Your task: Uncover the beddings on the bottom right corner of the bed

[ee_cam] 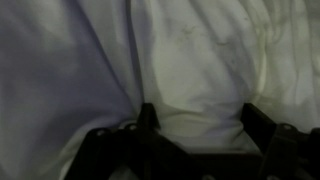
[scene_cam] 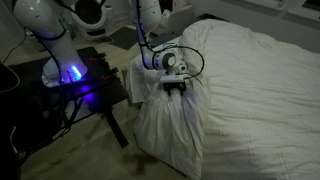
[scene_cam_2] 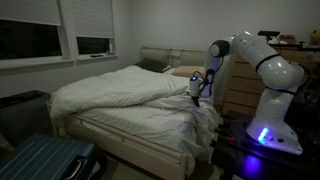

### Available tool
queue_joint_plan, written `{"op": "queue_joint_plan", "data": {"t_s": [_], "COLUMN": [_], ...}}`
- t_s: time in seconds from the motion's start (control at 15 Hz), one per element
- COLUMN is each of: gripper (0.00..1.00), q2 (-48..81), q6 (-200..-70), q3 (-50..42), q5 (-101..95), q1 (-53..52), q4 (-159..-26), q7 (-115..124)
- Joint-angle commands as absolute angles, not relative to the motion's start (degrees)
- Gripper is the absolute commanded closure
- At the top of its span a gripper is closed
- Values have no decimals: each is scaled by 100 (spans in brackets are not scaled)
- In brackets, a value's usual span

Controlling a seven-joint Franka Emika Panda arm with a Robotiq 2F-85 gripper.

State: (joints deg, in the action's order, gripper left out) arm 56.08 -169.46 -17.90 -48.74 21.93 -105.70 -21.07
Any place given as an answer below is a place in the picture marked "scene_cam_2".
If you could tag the red black clamp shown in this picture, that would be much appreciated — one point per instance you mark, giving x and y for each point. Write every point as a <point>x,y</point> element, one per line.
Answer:
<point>230,120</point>
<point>225,136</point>

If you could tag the yellow plush toy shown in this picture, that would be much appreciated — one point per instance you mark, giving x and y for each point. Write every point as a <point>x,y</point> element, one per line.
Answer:
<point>315,36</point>

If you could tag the black mounting bar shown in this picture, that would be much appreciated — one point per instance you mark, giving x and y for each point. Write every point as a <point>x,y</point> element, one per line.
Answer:
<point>300,46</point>

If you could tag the dark storage ottoman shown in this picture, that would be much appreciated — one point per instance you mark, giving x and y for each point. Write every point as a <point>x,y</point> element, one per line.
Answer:
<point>23,116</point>

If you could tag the narrow window with white blind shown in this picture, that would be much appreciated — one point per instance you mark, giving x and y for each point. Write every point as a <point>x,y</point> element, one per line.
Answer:
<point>93,45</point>

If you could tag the blue hard suitcase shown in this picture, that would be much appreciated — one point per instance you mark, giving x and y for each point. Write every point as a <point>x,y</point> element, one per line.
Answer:
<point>43,156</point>

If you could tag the beige padded headboard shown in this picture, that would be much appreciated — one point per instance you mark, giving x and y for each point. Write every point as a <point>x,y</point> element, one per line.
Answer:
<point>156,54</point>

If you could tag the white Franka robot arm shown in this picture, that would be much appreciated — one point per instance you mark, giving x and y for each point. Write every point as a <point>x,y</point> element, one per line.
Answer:
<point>276,110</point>

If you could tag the pink pillow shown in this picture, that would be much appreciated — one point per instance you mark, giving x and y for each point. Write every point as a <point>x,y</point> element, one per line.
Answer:
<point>186,71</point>

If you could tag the black robot table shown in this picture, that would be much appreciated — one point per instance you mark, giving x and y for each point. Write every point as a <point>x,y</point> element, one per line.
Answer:
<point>283,163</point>

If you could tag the small brown object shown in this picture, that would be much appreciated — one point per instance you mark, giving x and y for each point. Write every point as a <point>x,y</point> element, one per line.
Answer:
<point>287,39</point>

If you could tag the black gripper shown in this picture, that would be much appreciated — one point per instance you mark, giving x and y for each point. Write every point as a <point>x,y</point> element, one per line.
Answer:
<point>196,92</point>

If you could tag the wooden dresser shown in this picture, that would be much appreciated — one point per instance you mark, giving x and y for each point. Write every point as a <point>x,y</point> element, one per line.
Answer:
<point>245,86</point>

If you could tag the dark grey pillow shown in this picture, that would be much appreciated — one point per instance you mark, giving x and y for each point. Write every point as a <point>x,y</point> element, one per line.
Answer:
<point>151,65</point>

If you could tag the white mattress sheet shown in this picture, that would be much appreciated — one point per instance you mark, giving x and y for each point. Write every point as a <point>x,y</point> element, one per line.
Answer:
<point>133,123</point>

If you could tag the light wooden bed frame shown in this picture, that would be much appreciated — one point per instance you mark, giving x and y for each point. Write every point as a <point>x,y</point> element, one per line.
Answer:
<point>140,156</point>

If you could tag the white duvet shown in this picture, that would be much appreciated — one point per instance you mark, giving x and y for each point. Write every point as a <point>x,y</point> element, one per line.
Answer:
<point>116,86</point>

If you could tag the wide window with white blind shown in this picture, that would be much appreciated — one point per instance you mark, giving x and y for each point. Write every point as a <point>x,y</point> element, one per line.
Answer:
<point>30,40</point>

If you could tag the small dark remote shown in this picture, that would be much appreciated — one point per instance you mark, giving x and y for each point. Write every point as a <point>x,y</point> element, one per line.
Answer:
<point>97,55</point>

